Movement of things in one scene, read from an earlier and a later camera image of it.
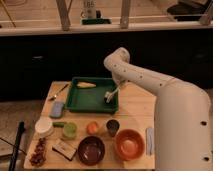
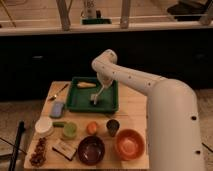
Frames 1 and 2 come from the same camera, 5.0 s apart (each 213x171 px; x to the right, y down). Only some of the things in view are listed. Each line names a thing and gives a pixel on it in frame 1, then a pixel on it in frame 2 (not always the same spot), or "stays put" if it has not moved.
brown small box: (62, 147) stays put
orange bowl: (129, 144) stays put
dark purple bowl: (91, 150) stays put
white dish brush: (108, 95) to (94, 97)
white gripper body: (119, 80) to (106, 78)
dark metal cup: (112, 126) stays put
